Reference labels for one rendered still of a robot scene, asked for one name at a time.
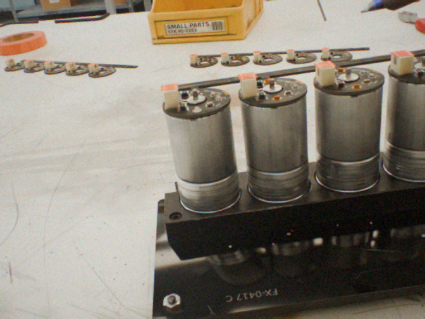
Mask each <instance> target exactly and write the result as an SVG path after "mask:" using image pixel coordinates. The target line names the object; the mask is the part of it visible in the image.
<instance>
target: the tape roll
mask: <svg viewBox="0 0 425 319"><path fill-rule="evenodd" d="M46 44H47V39H46V35H45V32H44V31H41V30H32V31H26V32H18V33H15V34H10V35H5V36H3V37H1V38H0V56H9V55H14V54H21V53H27V52H29V51H33V50H36V49H39V48H41V47H43V46H45V45H46Z"/></svg>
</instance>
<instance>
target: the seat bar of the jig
mask: <svg viewBox="0 0 425 319"><path fill-rule="evenodd" d="M383 154H384V152H380V161H379V182H378V184H376V185H375V186H374V187H372V188H370V189H368V190H366V191H362V192H358V193H350V194H347V193H339V192H336V191H331V190H329V189H325V188H324V187H322V186H320V185H319V184H318V183H317V182H316V162H315V161H311V162H309V191H308V193H307V194H306V195H305V196H304V197H302V198H300V199H298V200H296V201H292V202H289V203H280V204H274V203H265V202H262V201H258V200H256V199H255V198H253V197H252V196H251V195H250V194H249V183H248V176H247V172H239V173H238V178H239V184H240V196H241V197H240V199H239V201H238V202H237V203H236V204H235V205H234V206H232V207H231V208H228V209H227V210H224V211H220V212H217V213H208V214H201V213H194V212H190V211H188V210H186V209H185V208H183V206H182V204H181V200H180V194H179V190H178V183H177V182H175V187H176V191H175V192H171V193H164V228H165V229H166V234H167V238H168V242H169V244H172V243H177V242H186V241H194V240H199V239H208V238H213V237H222V236H227V235H235V234H243V233H249V232H257V231H262V230H270V229H276V228H284V227H292V226H297V225H306V224H311V223H319V222H328V221H333V220H341V219H346V218H350V217H356V216H364V215H372V214H378V213H386V212H391V211H400V210H408V209H413V208H422V207H425V182H408V181H404V180H399V179H397V178H394V177H392V176H390V175H388V174H387V173H386V172H385V171H384V170H383Z"/></svg>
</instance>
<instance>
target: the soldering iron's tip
mask: <svg viewBox="0 0 425 319"><path fill-rule="evenodd" d="M379 9H385V6H384V4H383V2H382V0H372V1H371V2H370V3H369V4H367V5H366V6H365V7H363V8H362V9H361V10H360V12H361V13H368V11H375V10H379Z"/></svg>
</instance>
